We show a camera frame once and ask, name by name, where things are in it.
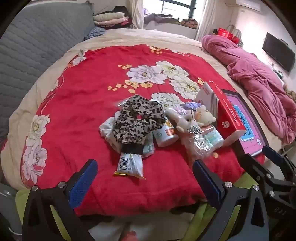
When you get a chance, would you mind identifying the red cardboard box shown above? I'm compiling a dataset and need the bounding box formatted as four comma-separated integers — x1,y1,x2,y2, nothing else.
194,82,247,146

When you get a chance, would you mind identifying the white floral scrunchie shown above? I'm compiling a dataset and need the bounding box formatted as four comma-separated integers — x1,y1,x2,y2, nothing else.
99,111,122,149

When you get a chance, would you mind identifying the brown patterned cushion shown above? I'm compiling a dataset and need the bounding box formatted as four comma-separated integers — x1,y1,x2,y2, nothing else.
180,18,199,28

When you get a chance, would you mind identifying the grey rounded object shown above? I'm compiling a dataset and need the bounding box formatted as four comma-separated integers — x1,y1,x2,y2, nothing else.
0,183,22,234

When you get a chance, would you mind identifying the stack of folded clothes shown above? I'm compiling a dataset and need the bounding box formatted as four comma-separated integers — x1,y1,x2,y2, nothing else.
93,11,130,27

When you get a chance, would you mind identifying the black framed pink picture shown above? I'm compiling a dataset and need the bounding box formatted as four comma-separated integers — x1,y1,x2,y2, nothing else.
220,89,270,157

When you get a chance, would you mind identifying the blue patterned cloth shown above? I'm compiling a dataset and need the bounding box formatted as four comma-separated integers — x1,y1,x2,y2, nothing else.
84,27,105,41

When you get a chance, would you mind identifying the beige plush bear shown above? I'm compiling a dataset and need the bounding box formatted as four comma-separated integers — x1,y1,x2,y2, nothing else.
194,105,216,127

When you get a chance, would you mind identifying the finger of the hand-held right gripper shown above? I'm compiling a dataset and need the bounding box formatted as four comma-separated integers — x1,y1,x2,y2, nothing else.
262,145,292,183
238,153,275,186

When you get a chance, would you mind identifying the white air conditioner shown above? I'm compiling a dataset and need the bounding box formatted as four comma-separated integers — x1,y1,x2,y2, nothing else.
236,0,266,12

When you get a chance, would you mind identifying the pink duvet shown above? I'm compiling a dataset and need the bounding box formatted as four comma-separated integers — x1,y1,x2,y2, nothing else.
201,35,296,145

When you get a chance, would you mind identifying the lime green cushion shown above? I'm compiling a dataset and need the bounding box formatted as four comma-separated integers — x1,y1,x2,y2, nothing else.
15,173,262,241

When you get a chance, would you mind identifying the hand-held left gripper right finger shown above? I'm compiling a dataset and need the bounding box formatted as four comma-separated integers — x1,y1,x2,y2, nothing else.
192,159,270,241

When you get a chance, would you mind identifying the grey clothes pile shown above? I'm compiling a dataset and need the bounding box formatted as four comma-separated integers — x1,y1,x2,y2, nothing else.
143,13,181,24

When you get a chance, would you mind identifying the red bag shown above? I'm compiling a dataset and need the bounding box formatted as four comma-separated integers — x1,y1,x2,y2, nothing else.
217,27,240,44

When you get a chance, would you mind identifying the white plastic bottle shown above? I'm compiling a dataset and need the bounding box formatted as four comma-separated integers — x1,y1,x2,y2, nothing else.
153,116,179,147

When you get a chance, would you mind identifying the black television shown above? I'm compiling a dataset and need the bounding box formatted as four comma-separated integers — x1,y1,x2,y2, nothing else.
262,32,296,72

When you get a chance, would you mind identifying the grey quilted headboard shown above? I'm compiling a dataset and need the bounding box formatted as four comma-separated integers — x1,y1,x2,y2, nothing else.
0,1,94,139

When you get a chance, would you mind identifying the green tissue pack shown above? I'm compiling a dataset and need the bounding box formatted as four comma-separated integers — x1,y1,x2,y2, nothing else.
203,126,224,149
141,133,155,158

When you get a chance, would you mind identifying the purple scrunchie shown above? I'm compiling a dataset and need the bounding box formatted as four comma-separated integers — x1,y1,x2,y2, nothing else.
178,102,201,112

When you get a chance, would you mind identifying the white snack packet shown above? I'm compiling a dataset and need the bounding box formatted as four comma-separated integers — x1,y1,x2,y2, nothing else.
113,152,147,180

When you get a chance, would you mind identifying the white curtain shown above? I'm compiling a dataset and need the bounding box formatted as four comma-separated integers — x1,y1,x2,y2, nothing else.
195,0,218,41
129,0,145,29

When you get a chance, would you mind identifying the pink plush doll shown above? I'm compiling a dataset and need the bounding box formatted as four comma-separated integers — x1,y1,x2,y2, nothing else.
165,107,219,164

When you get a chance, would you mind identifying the leopard print scrunchie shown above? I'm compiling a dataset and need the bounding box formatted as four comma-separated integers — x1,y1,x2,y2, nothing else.
113,95,165,144

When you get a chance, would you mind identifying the window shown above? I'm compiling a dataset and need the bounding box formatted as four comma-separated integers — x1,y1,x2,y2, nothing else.
159,0,207,22

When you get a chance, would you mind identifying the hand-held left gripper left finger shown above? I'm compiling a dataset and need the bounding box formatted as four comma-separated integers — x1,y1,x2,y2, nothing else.
22,159,99,241

